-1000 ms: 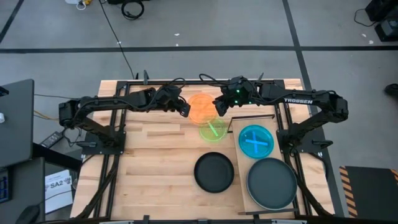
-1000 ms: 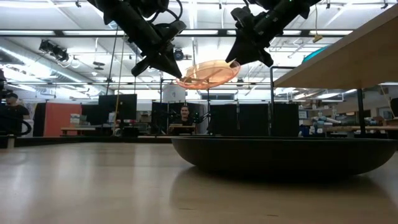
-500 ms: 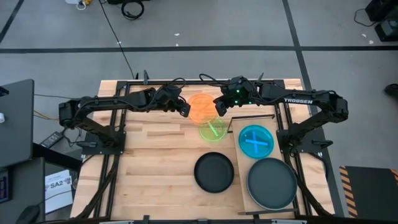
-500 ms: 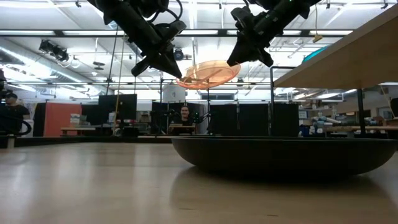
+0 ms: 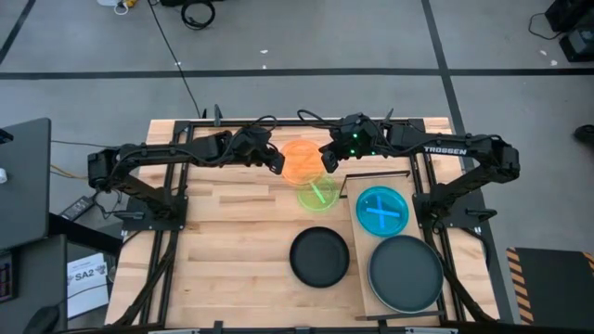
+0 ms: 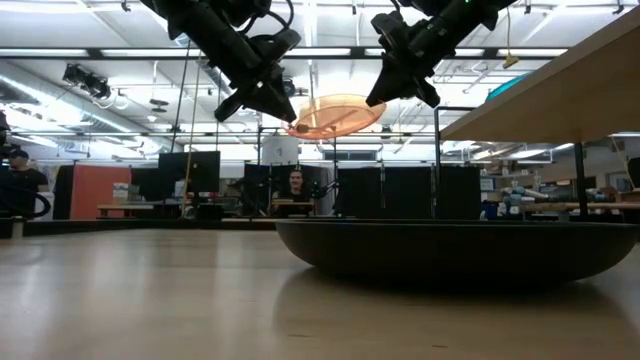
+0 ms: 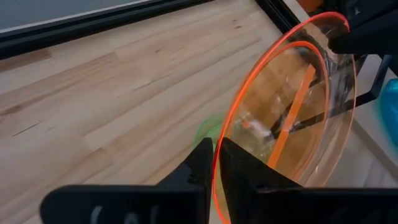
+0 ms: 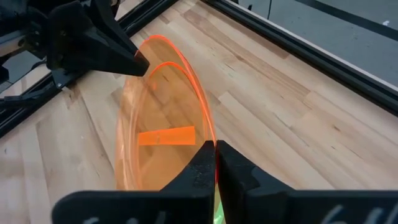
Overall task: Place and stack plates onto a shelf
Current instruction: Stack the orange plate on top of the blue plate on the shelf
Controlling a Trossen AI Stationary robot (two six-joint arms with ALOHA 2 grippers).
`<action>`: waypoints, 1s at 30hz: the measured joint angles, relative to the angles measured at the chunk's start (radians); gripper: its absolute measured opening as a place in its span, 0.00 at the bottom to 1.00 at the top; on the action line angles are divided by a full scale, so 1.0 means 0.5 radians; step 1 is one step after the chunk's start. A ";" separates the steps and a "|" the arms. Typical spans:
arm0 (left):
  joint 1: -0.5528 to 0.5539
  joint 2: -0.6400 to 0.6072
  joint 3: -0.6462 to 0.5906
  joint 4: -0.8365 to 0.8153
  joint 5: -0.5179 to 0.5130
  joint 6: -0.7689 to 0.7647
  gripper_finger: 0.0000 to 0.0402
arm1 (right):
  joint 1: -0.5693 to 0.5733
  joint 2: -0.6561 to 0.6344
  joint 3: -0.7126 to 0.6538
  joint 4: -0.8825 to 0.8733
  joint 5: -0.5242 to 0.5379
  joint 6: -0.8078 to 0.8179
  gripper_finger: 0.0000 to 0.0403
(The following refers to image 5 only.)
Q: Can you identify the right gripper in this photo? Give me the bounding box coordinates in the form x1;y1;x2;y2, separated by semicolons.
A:
320;137;355;174

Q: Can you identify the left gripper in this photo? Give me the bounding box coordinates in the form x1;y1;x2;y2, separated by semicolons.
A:
226;127;286;176

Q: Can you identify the orange translucent plate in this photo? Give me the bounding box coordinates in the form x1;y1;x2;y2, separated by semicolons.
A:
279;138;326;186

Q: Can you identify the green translucent plate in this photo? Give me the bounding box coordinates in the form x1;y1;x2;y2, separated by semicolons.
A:
296;173;341;213

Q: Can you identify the large black plate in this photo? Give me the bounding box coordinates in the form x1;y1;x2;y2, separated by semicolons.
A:
367;234;446;315

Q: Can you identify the wooden tray board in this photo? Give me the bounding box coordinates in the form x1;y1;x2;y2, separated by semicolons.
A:
338;170;446;322

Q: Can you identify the black power brick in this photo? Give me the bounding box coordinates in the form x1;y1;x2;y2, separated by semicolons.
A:
58;195;94;223

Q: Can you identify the white printed paper sheet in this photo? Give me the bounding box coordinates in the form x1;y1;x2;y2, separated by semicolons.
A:
66;251;110;320

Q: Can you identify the dark grey desk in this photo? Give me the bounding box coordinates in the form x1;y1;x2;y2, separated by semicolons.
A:
0;117;52;251

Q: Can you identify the black yellow striped mat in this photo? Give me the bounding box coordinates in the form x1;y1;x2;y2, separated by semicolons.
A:
505;247;594;326

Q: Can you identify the person's shoe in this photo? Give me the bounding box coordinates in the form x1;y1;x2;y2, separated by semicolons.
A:
574;123;594;146

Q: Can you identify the black desk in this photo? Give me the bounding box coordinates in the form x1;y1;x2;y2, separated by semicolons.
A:
0;234;69;334

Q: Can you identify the black equipment case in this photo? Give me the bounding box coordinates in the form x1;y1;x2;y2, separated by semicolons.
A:
559;27;594;64
545;0;594;33

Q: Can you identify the black computer mouse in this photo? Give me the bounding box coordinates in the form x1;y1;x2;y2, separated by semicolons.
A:
21;304;61;334

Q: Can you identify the black keypad device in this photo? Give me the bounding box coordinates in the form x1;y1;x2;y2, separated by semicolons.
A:
0;250;19;303

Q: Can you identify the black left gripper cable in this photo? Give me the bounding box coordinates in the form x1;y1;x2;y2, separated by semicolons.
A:
239;114;279;136

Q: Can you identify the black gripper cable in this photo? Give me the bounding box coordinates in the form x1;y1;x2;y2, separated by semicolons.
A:
295;109;348;132
239;114;279;136

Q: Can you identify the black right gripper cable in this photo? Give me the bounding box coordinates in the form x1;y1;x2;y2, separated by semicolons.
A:
295;109;348;132

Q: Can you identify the coiled black cable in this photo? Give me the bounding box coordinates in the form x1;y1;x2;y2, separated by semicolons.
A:
179;0;217;32

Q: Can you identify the black floor cable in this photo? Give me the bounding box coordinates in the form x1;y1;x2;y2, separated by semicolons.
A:
147;0;204;120

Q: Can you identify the yellow floor cable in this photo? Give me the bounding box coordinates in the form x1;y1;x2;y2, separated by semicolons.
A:
49;162;81;181

